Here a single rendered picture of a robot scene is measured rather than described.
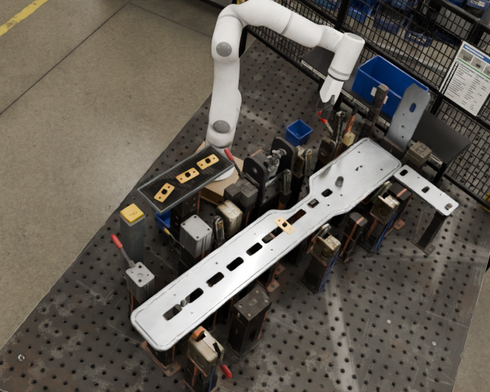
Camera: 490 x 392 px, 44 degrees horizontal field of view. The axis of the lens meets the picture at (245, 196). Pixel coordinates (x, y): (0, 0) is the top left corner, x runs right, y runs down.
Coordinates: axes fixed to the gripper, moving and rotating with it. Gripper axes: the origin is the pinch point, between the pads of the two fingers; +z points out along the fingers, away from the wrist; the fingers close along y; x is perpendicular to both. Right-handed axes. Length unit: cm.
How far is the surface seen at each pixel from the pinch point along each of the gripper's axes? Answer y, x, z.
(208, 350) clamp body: 79, -28, 59
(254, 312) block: 62, -13, 54
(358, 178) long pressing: -3.5, 28.6, 26.3
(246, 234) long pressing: 28, -17, 46
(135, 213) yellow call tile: 38, -61, 42
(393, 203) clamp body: 12.8, 40.2, 24.6
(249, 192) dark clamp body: 16.6, -19.3, 34.7
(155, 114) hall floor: -156, -57, 100
